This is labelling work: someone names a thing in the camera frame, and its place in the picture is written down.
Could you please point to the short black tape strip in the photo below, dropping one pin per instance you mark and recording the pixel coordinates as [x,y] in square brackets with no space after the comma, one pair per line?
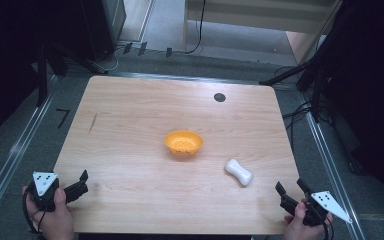
[127,48]
[142,48]
[168,52]

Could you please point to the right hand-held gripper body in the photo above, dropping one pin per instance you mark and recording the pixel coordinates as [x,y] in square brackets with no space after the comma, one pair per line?
[323,206]

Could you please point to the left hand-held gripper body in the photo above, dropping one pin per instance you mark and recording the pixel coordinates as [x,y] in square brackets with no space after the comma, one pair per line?
[45,186]

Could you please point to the dark round table grommet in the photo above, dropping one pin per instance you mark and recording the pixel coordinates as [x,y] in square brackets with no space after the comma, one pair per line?
[219,97]

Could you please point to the metal floor rail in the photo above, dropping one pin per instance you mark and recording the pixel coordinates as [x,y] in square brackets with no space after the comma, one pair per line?
[333,173]
[186,77]
[16,150]

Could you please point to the person's left hand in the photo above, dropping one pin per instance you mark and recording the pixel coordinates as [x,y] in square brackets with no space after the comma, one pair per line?
[57,218]

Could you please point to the person's right hand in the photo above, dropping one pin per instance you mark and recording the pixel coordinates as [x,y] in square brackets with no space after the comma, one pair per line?
[300,226]

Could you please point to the orange perforated bowl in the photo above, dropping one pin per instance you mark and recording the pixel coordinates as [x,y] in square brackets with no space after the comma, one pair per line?
[184,140]

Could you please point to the white shelf unit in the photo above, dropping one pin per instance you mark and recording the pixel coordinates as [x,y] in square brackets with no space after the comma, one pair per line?
[246,20]

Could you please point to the black metal stand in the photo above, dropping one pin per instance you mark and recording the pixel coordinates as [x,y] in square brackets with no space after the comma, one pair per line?
[42,80]
[316,76]

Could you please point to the dark cabinet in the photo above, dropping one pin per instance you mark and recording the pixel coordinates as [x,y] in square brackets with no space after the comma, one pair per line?
[103,26]

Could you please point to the white soap bar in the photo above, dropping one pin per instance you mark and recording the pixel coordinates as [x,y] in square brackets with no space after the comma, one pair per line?
[238,172]

